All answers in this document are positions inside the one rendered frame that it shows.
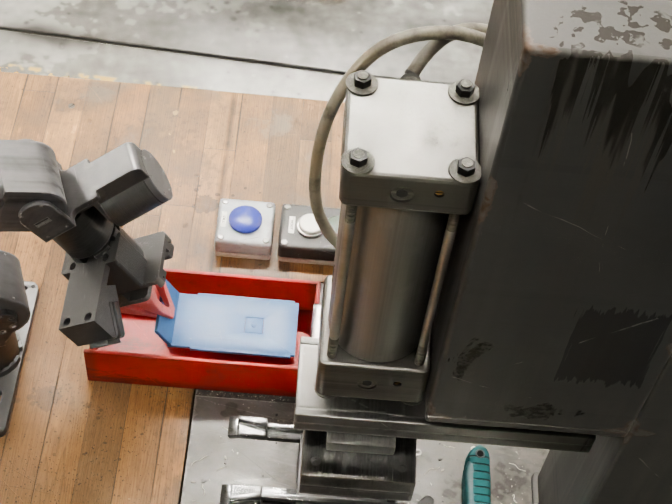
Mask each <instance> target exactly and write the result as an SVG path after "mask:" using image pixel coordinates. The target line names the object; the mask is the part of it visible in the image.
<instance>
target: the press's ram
mask: <svg viewBox="0 0 672 504"><path fill-rule="evenodd" d="M321 305H322V304H313V313H312V322H311V335H310V337H304V336H302V337H301V338H300V349H299V361H298V373H297V386H296V398H295V411H294V423H293V428H294V429H300V430H303V443H302V457H301V470H300V484H299V493H309V494H322V495H335V496H347V497H360V498H373V499H385V500H398V501H411V499H412V496H413V492H414V489H415V485H416V442H417V439H424V440H437V441H449V442H462V443H474V444H487V445H499V446H512V447H524V448H536V449H549V450H561V451H574V452H586V453H588V452H589V451H590V449H591V447H592V445H593V443H594V441H595V439H596V435H590V434H578V433H566V432H553V431H541V430H529V429H516V428H504V427H491V426H479V425H467V424H454V423H442V422H430V421H427V420H426V419H425V396H424V399H423V401H422V402H421V403H420V404H418V405H414V406H410V405H406V404H405V403H403V402H402V401H392V400H379V399H367V398H355V397H342V396H336V397H334V398H331V399H325V398H322V397H320V396H318V395H317V394H316V392H315V390H314V383H315V381H316V374H317V360H318V345H319V331H320V320H319V313H320V311H321Z"/></svg>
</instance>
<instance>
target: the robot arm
mask: <svg viewBox="0 0 672 504"><path fill-rule="evenodd" d="M172 197H173V193H172V188H171V185H170V183H169V180H168V178H167V176H166V174H165V172H164V170H163V169H162V167H161V165H160V164H159V162H158V161H157V160H156V158H155V157H154V156H153V155H152V154H151V153H150V152H149V151H147V150H146V149H143V150H141V149H140V148H139V147H138V146H137V145H136V144H134V143H132V142H126V143H124V144H122V145H120V146H119V147H117V148H115V149H113V150H111V151H110V152H108V153H106V154H104V155H103V156H101V157H99V158H97V159H95V160H94V161H92V162H90V161H89V160H88V159H84V160H83V161H81V162H79V163H77V164H75V165H74V166H72V167H70V168H68V169H67V170H63V169H62V166H61V164H60V163H59V162H57V160H56V156H55V152H54V151H53V149H52V148H51V147H50V146H48V145H47V144H45V143H42V142H38V141H34V140H31V139H20V140H0V232H32V233H34V234H35V235H36V236H38V237H39V238H40V239H42V240H43V241H44V242H46V243H47V242H48V241H50V240H52V239H53V240H54V241H55V242H56V243H57V244H58V245H59V246H60V247H61V248H62V249H63V250H65V251H66V253H65V258H64V263H63V267H62V272H61V274H62V275H63V276H64V277H65V278H66V279H67V280H69V282H68V286H67V291H66V296H65V300H64V305H63V310H62V315H61V319H60V324H59V329H58V330H60V331H61V332H62V333H63V334H64V335H65V336H66V337H68V338H69V339H70V340H71V341H72V342H73V343H75V344H76V345H77V346H83V345H90V349H93V348H99V347H104V346H108V345H113V344H117V343H121V340H120V338H123V337H124V336H125V330H124V325H123V320H122V315H121V313H125V314H133V315H141V316H148V317H153V318H156V317H157V314H158V315H160V316H163V317H166V318H169V319H173V318H174V312H175V307H174V304H173V302H172V299H171V296H170V294H169V291H168V288H167V286H166V281H165V280H166V274H167V272H166V271H165V270H164V269H163V266H164V260H168V259H171V258H172V257H173V252H174V245H173V244H172V243H171V242H172V240H171V238H170V237H169V236H168V235H167V234H166V233H165V232H164V231H161V232H157V233H153V234H150V235H146V236H142V237H139V238H135V239H132V238H131V237H130V236H129V235H128V234H127V233H126V232H125V231H124V230H123V229H122V228H121V227H122V226H124V225H126V224H127V223H129V222H131V221H133V220H135V219H136V218H138V217H140V216H142V215H144V214H146V213H147V212H149V211H151V210H153V209H155V208H157V207H158V206H160V205H162V204H164V203H166V202H167V201H169V200H171V199H172ZM38 296H39V289H38V285H37V284H36V283H34V282H30V281H24V280H23V275H22V270H21V265H20V261H19V259H18V258H17V257H16V256H15V255H13V254H11V253H9V252H6V251H2V250H0V395H2V396H1V401H0V438H1V437H3V436H4V435H5V434H6V432H7V429H8V424H9V420H10V416H11V412H12V407H13V403H14V399H15V394H16V390H17V386H18V382H19V377H20V373H21V369H22V365H23V360H24V356H25V352H26V347H27V343H28V339H29V335H30V330H31V326H32V322H33V318H34V313H35V309H36V305H37V300H38ZM160 296H161V298H162V300H163V302H164V304H165V305H163V304H162V303H161V302H160V301H159V299H160Z"/></svg>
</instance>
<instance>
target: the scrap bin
mask: <svg viewBox="0 0 672 504"><path fill-rule="evenodd" d="M163 269H164V270H165V271H166V272H167V274H166V280H167V281H168V282H169V283H170V284H171V285H172V286H173V287H174V288H175V289H176V290H177V291H178V292H179V293H186V294H197V295H198V293H207V294H219V295H231V296H243V297H254V298H266V299H278V300H290V301H295V303H299V311H298V323H297V335H296V347H295V357H290V359H285V358H273V357H261V356H249V355H238V354H226V353H214V352H202V351H190V349H189V348H177V347H168V346H167V344H166V343H165V342H164V341H163V340H162V339H161V338H160V337H159V336H158V335H157V334H156V333H155V332H154V329H155V323H156V318H153V317H148V316H141V315H133V314H125V313H121V315H122V320H123V325H124V330H125V336H124V337H123V338H120V340H121V343H117V344H113V345H108V346H104V347H99V348H93V349H90V347H89V349H84V350H83V353H84V359H85V365H86V372H87V378H88V380H91V381H103V382H115V383H128V384H140V385H152V386H165V387H177V388H189V389H202V390H214V391H226V392H239V393H251V394H263V395H276V396H288V397H296V386H297V373H298V361H299V349H300V338H301V337H302V336H304V337H310V335H311V322H312V313H313V304H319V302H320V287H321V282H320V281H310V280H298V279H286V278H275V277H263V276H251V275H239V274H227V273H215V272H203V271H191V270H179V269H167V268H163Z"/></svg>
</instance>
